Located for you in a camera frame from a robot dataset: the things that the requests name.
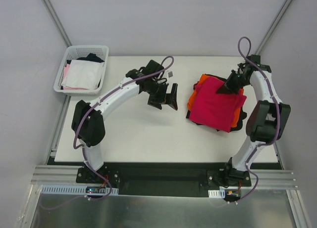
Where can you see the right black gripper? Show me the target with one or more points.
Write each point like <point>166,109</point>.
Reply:
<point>234,79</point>

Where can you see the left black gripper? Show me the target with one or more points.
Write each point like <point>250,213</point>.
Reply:
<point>160,97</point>

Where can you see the magenta t shirt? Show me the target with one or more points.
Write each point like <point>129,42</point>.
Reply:
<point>215,104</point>

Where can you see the orange t shirt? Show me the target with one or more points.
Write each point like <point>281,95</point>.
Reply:
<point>198,89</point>

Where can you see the black t shirt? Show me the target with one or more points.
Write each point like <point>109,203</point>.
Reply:
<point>237,125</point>

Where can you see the white plastic basket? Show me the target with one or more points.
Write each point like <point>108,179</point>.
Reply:
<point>73,53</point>

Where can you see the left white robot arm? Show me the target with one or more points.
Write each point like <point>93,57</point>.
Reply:
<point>88,121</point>

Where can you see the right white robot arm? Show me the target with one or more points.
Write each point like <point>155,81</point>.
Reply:
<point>265,125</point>

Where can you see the white cloth in basket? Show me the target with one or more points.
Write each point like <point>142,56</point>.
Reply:
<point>82,75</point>

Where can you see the dark navy cloth in basket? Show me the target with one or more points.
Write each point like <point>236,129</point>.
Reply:
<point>92,58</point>

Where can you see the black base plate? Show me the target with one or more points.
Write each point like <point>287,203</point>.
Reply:
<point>161,179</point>

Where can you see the aluminium front rail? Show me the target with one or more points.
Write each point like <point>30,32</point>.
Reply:
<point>66,175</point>

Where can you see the right white cable duct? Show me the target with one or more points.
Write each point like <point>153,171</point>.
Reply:
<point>216,193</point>

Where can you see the white cable duct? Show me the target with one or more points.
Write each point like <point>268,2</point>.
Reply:
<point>216,193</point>
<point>78,190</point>

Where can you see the right aluminium frame post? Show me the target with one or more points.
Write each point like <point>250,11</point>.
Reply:
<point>274,25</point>

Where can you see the aluminium frame post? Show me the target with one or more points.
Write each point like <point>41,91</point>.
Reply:
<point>57,22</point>
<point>274,25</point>

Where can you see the left aluminium frame post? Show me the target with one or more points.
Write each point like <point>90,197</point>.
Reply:
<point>57,22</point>

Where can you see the left white cable duct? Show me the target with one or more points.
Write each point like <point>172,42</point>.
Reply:
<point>78,190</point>

